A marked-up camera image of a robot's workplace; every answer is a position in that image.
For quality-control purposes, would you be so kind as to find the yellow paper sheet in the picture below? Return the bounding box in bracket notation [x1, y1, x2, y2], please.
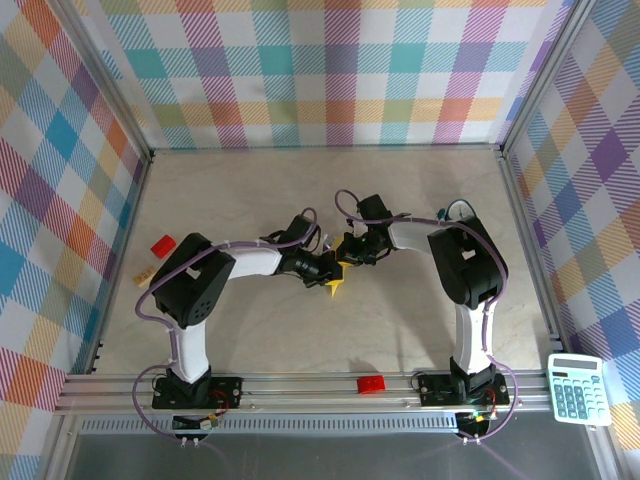
[327, 231, 359, 301]

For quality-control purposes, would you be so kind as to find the teal alarm clock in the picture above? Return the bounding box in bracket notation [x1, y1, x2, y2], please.
[436, 199, 475, 222]

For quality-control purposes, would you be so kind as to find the red toy block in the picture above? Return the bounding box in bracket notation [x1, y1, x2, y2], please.
[356, 373, 387, 396]
[151, 235, 178, 259]

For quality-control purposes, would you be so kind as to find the wide slotted aluminium beam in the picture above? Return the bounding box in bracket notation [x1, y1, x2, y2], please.
[53, 370, 564, 416]

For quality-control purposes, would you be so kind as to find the small electronics module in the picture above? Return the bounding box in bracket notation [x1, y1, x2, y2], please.
[455, 407, 499, 437]
[171, 410, 222, 441]

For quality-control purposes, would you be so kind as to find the white calculator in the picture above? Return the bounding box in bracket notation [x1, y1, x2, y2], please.
[547, 352, 614, 427]

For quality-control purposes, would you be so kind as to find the aluminium frame rail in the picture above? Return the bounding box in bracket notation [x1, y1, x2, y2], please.
[496, 149, 572, 352]
[85, 152, 154, 376]
[149, 143, 506, 154]

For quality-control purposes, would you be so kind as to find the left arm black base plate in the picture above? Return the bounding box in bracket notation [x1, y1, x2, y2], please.
[151, 375, 245, 411]

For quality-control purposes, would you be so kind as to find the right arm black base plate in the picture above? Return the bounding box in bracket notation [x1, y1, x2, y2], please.
[417, 372, 511, 407]

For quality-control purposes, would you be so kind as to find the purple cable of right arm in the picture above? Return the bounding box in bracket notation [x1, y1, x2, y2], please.
[333, 188, 520, 444]

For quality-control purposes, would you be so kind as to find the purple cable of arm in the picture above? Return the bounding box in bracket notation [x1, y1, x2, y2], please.
[333, 188, 520, 444]
[131, 207, 320, 444]

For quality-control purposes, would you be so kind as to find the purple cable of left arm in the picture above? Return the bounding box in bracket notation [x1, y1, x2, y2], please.
[131, 207, 320, 444]

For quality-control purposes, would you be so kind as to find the aluminium frame post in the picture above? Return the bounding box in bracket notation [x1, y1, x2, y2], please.
[49, 0, 154, 162]
[499, 0, 599, 157]

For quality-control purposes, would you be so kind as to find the aluminium frame leg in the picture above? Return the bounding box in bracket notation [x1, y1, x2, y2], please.
[582, 424, 632, 480]
[38, 414, 84, 480]

